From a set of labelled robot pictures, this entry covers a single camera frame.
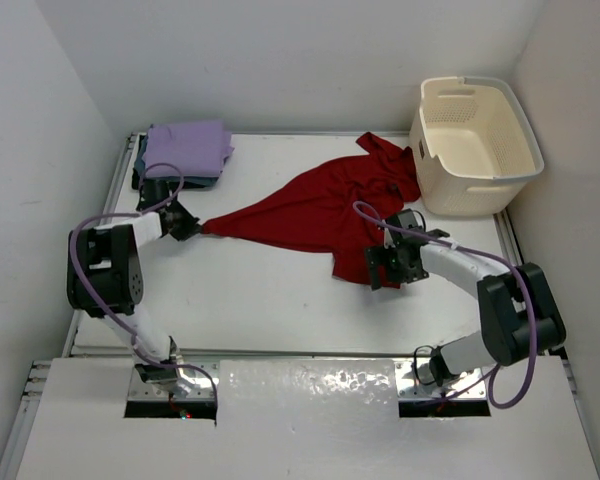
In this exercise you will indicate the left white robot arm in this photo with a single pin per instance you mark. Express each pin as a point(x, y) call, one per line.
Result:
point(105, 281)

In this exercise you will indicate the cream laundry basket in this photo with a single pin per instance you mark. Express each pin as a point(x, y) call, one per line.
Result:
point(473, 146)

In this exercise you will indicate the metal base plate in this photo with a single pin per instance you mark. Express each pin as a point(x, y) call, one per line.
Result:
point(414, 383)
point(182, 385)

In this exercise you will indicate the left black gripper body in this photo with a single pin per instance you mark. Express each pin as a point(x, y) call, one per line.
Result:
point(184, 224)

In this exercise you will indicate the red shirt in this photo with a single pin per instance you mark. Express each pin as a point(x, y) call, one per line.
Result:
point(314, 211)

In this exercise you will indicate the black t shirt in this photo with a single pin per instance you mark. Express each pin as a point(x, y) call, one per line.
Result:
point(152, 193)

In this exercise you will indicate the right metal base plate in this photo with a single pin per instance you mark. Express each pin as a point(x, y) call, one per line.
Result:
point(414, 383)

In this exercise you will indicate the lilac cloth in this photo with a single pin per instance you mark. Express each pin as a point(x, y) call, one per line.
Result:
point(190, 149)

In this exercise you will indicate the blue shirt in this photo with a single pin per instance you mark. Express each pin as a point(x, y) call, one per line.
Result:
point(190, 182)

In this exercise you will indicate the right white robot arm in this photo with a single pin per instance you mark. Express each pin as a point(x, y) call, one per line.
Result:
point(518, 315)

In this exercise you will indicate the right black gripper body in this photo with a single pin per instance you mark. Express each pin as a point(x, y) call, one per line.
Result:
point(396, 271)

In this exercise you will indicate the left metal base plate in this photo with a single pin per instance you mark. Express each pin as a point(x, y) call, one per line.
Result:
point(182, 385)

